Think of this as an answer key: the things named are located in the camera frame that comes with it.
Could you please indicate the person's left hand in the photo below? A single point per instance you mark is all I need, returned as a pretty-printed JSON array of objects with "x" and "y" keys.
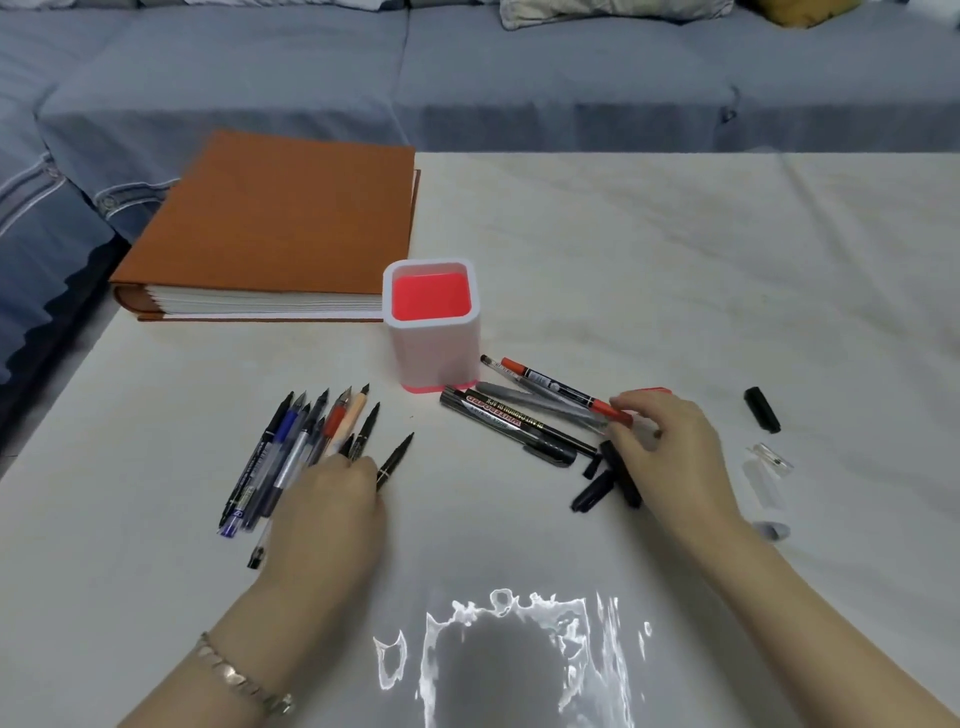
[{"x": 322, "y": 540}]

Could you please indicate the person's right hand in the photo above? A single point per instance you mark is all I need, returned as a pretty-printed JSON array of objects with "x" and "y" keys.
[{"x": 682, "y": 472}]

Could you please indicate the clear clip pen cap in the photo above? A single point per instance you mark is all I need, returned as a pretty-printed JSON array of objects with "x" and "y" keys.
[{"x": 772, "y": 459}]

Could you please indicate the pile of pen caps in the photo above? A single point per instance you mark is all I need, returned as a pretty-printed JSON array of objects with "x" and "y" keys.
[{"x": 592, "y": 491}]

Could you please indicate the row of pens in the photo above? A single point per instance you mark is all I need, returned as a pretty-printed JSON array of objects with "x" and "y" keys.
[{"x": 259, "y": 465}]

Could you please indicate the wide black pen cap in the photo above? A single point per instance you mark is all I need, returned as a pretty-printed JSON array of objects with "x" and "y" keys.
[{"x": 762, "y": 409}]

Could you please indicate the slim black marker pen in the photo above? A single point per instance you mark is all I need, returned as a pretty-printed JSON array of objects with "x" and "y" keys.
[
  {"x": 395, "y": 461},
  {"x": 577, "y": 444}
]

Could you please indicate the black whiteboard marker pen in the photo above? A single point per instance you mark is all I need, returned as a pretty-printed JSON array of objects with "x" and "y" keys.
[{"x": 551, "y": 454}]

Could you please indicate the red black marker pen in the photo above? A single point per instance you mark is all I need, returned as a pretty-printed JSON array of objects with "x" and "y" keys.
[{"x": 555, "y": 388}]

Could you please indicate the red white pen holder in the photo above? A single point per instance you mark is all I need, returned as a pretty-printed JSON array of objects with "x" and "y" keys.
[{"x": 431, "y": 296}]

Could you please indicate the person's right forearm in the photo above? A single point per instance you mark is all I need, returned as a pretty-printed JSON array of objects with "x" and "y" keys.
[{"x": 825, "y": 637}]

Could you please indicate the white table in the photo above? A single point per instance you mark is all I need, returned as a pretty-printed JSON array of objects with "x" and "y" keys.
[{"x": 675, "y": 285}]

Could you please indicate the orange cover binder album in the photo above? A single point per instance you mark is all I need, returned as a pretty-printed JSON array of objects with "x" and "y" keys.
[{"x": 277, "y": 214}]

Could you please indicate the blue grey sofa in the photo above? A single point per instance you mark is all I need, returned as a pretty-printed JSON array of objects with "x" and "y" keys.
[{"x": 562, "y": 75}]

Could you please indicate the leaf print cushion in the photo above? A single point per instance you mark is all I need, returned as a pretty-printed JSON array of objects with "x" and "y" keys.
[{"x": 615, "y": 11}]

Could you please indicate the mustard yellow cushion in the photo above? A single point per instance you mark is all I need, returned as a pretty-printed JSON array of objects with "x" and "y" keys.
[{"x": 806, "y": 11}]

